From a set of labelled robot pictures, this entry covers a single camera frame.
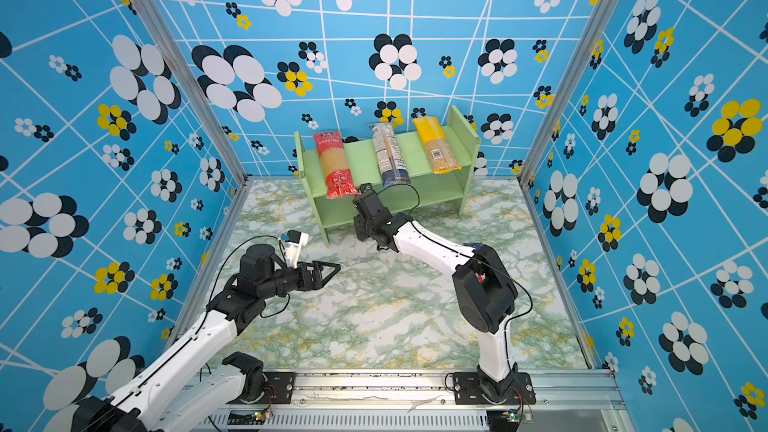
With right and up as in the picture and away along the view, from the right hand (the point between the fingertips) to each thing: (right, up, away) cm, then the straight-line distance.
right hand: (368, 216), depth 90 cm
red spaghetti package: (-7, +10, -13) cm, 18 cm away
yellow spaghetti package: (+21, +18, -6) cm, 28 cm away
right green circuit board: (+34, -47, -21) cm, 62 cm away
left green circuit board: (-27, -48, -19) cm, 58 cm away
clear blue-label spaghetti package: (+7, +17, -6) cm, 19 cm away
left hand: (-8, -12, -14) cm, 20 cm away
